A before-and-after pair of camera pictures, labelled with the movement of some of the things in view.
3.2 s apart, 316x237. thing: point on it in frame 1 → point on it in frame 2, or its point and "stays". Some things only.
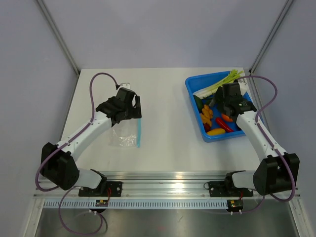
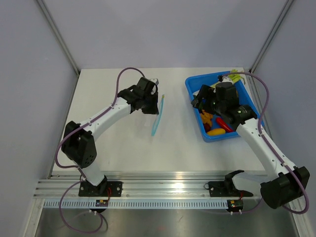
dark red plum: [207, 127] stays
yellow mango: [216, 132] stays
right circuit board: [235, 205] stays
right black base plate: [226, 188] stays
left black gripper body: [132, 113] → [149, 105]
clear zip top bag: [127, 133] → [158, 116]
